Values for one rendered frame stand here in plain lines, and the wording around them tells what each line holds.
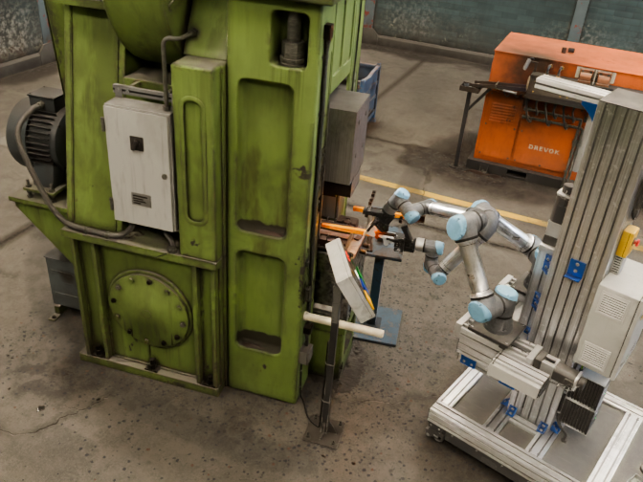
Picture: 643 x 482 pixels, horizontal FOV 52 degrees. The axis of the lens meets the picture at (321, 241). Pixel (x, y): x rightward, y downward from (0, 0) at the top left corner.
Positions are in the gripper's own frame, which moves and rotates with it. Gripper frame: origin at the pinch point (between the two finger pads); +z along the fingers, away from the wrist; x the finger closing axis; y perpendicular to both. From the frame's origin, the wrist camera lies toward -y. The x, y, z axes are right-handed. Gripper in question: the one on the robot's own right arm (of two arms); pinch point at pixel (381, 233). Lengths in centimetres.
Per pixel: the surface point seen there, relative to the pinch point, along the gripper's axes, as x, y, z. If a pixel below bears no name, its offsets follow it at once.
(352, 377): -10, 101, 7
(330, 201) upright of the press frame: 23.0, -2.4, 36.0
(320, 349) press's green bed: -16, 80, 27
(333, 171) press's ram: -17, -42, 25
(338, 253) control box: -55, -17, 11
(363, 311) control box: -70, 2, -6
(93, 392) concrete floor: -76, 98, 149
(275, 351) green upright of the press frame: -41, 66, 48
